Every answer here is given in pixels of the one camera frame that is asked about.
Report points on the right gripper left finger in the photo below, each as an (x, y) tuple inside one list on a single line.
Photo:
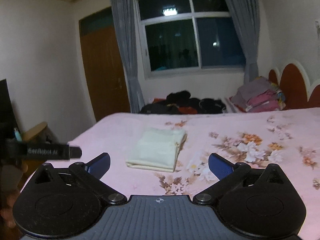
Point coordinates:
[(98, 166)]

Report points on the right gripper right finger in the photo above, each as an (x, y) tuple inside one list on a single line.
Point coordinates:
[(220, 166)]

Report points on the white knitted cloth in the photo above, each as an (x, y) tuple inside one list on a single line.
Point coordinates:
[(157, 150)]

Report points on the pile of black clothes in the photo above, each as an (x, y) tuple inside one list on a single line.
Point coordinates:
[(182, 103)]

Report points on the stack of folded clothes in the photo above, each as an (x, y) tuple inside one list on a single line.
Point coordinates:
[(259, 95)]

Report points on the person's left hand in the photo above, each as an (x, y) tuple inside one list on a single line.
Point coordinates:
[(10, 178)]

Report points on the wooden chair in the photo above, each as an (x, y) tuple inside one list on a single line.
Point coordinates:
[(39, 133)]

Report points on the pink floral bedspread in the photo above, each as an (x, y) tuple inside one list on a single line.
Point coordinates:
[(273, 192)]

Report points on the striped bed sheet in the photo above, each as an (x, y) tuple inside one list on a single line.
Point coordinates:
[(231, 107)]

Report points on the brown wooden door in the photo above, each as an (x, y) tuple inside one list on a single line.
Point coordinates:
[(103, 66)]

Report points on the red white headboard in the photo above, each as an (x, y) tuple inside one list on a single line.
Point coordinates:
[(294, 82)]

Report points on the grey left curtain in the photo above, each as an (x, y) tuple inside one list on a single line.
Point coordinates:
[(124, 24)]

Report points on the grey curtain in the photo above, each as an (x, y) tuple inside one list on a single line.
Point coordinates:
[(246, 18), (124, 24)]

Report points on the grey right curtain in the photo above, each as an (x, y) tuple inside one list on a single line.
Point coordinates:
[(246, 18)]

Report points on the window with white frame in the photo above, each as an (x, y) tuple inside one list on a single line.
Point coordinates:
[(180, 36)]

